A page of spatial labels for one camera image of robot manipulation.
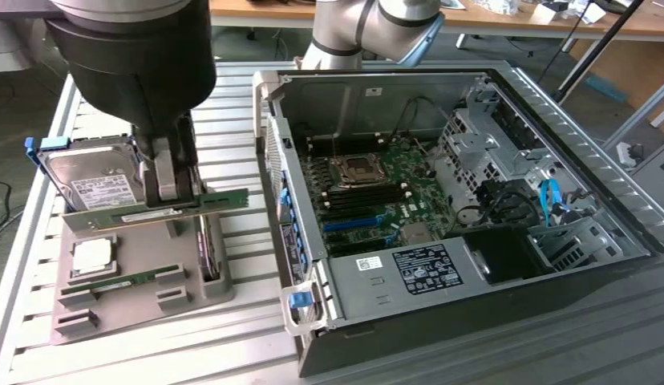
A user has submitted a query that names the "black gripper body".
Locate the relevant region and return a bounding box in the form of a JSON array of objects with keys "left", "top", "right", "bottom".
[{"left": 44, "top": 0, "right": 219, "bottom": 150}]

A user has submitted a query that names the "green RAM stick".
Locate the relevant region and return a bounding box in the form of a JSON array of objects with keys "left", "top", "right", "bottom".
[
  {"left": 60, "top": 187, "right": 251, "bottom": 233},
  {"left": 62, "top": 265, "right": 182, "bottom": 293}
]

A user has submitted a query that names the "black RAM slot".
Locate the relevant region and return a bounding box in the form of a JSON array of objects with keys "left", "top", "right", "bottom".
[
  {"left": 323, "top": 187, "right": 410, "bottom": 203},
  {"left": 326, "top": 191, "right": 411, "bottom": 207},
  {"left": 329, "top": 196, "right": 413, "bottom": 213},
  {"left": 321, "top": 182, "right": 407, "bottom": 198}
]

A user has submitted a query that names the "hard disk with blue carrier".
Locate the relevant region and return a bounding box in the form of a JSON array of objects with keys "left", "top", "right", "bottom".
[{"left": 22, "top": 135, "right": 147, "bottom": 213}]

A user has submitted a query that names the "upright graphics card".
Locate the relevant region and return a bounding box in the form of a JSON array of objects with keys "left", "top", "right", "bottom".
[{"left": 195, "top": 214, "right": 226, "bottom": 282}]

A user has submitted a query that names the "grey parts rack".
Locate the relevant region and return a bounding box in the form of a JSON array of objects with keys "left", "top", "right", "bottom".
[{"left": 50, "top": 202, "right": 238, "bottom": 347}]

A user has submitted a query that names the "silver CPU chip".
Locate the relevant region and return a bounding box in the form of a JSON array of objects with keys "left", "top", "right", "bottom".
[{"left": 70, "top": 239, "right": 118, "bottom": 274}]

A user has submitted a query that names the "wooden desk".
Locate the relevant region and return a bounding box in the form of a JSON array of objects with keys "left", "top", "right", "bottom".
[{"left": 207, "top": 0, "right": 664, "bottom": 51}]

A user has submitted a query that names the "CPU socket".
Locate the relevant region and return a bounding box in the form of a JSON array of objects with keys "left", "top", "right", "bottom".
[{"left": 330, "top": 155, "right": 391, "bottom": 188}]

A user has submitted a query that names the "long blue expansion slot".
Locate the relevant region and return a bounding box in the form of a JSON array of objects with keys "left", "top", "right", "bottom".
[{"left": 322, "top": 216, "right": 381, "bottom": 234}]

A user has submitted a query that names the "black expansion slot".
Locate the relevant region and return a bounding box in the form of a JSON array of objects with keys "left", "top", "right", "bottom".
[{"left": 326, "top": 236, "right": 387, "bottom": 258}]

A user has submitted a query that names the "green motherboard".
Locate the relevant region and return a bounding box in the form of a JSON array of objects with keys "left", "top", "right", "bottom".
[{"left": 298, "top": 139, "right": 457, "bottom": 258}]

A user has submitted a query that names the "silver power supply with label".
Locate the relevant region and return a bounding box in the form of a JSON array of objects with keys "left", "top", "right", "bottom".
[{"left": 313, "top": 236, "right": 492, "bottom": 328}]

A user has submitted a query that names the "silver chipset heatsink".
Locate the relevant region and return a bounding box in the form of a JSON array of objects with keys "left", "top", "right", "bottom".
[{"left": 399, "top": 223, "right": 440, "bottom": 245}]

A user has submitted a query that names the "black open PC case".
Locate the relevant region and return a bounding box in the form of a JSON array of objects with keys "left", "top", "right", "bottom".
[{"left": 253, "top": 67, "right": 664, "bottom": 379}]

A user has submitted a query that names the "white box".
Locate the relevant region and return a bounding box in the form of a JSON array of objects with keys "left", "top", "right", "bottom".
[{"left": 532, "top": 1, "right": 568, "bottom": 24}]

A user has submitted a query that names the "silver disk bay cage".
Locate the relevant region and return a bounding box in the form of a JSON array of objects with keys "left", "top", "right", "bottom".
[{"left": 526, "top": 208, "right": 634, "bottom": 274}]

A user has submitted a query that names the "blue floor mat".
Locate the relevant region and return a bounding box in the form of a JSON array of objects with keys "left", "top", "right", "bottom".
[{"left": 581, "top": 73, "right": 632, "bottom": 102}]

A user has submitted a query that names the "black stand pole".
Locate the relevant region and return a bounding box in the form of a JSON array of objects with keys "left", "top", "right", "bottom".
[{"left": 554, "top": 0, "right": 648, "bottom": 95}]

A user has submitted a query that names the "white power strip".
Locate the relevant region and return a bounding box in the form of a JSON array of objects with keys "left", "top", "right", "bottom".
[{"left": 613, "top": 141, "right": 648, "bottom": 168}]

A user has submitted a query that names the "grey cabinet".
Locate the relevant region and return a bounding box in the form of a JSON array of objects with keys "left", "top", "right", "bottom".
[{"left": 628, "top": 137, "right": 664, "bottom": 210}]

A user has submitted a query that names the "black floor cable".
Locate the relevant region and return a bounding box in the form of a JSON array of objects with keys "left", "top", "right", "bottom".
[{"left": 0, "top": 178, "right": 24, "bottom": 236}]

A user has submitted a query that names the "black power wire bundle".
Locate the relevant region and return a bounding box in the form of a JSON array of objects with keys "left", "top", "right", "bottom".
[{"left": 393, "top": 95, "right": 452, "bottom": 140}]

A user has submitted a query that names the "grey case handle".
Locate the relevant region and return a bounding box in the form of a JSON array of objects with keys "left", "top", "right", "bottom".
[{"left": 279, "top": 279, "right": 333, "bottom": 337}]

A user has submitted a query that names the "black looped wire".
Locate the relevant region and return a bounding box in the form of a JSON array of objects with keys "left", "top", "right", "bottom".
[{"left": 453, "top": 186, "right": 537, "bottom": 232}]

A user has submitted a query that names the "blue data wire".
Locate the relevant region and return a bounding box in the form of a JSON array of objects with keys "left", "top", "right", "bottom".
[{"left": 542, "top": 177, "right": 573, "bottom": 229}]

